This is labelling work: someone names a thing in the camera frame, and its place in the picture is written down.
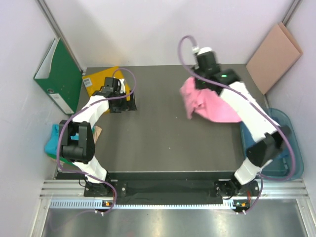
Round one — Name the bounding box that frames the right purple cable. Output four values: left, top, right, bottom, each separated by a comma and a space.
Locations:
178, 35, 296, 214

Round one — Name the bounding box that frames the green ring binder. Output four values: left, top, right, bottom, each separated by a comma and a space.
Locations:
34, 39, 82, 115

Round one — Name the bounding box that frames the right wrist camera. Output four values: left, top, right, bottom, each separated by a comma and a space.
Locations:
192, 46, 212, 55

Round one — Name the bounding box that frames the beige paper folder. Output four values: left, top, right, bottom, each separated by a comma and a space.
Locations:
246, 22, 303, 94

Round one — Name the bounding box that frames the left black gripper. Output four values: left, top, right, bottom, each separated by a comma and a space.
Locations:
110, 90, 136, 113

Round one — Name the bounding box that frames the yellow padded envelope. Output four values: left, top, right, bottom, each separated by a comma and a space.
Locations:
82, 66, 132, 113

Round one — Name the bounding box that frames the teal folded t shirt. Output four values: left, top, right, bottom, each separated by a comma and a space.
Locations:
44, 123, 79, 161

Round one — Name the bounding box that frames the pink t shirt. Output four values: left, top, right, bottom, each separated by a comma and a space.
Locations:
180, 77, 241, 123

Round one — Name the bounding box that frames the teal plastic bin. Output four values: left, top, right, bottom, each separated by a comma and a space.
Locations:
239, 107, 305, 182

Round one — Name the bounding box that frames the grey slotted cable duct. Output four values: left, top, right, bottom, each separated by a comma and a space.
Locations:
50, 199, 249, 210

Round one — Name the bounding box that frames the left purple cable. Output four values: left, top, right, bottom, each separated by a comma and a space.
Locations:
56, 68, 137, 214

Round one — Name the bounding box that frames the green folded t shirt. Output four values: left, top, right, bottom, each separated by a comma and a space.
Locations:
47, 154, 73, 165

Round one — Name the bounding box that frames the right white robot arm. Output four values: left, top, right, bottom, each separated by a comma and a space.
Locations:
194, 47, 291, 196

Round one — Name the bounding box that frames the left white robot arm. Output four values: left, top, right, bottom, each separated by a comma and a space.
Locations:
59, 77, 137, 196

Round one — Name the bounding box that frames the purple cable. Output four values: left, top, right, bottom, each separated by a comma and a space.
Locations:
56, 68, 137, 214
178, 35, 296, 214

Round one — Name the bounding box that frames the blue t shirt in bin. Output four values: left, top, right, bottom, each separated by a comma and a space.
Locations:
240, 123, 290, 166

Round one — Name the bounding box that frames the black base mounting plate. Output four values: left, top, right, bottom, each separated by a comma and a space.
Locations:
83, 171, 261, 204

